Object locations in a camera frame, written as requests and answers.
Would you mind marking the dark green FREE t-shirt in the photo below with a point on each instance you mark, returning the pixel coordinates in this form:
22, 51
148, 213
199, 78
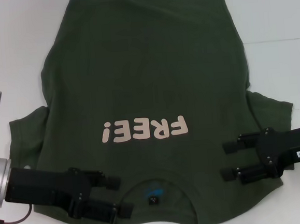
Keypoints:
146, 65

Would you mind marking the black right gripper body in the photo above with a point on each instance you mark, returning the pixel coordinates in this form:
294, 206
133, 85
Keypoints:
293, 145

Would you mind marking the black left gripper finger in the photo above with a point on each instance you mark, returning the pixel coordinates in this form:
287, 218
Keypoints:
108, 212
106, 181

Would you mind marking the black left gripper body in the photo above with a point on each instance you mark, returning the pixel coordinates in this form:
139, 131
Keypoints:
41, 188

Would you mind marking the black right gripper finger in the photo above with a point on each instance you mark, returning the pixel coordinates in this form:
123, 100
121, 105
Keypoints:
251, 172
245, 140

